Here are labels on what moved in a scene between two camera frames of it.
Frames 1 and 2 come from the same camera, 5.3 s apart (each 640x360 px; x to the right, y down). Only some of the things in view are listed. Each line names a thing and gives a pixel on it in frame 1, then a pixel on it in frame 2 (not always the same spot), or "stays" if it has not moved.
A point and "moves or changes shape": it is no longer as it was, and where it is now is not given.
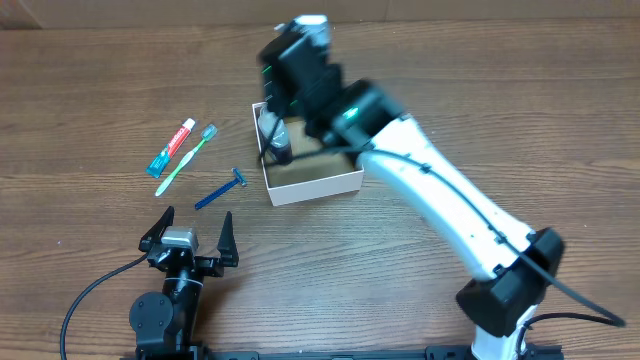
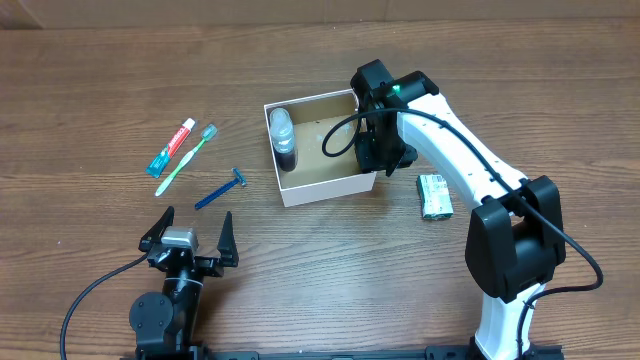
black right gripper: x=276 y=98 to x=370 y=161
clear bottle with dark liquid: x=279 y=149 moves or changes shape
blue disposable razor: x=221 y=190 stays
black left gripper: x=227 y=246 stays
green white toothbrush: x=208 y=133 stays
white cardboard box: x=316 y=170 moves or changes shape
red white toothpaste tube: x=167 y=152 stays
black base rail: x=531 y=352 stays
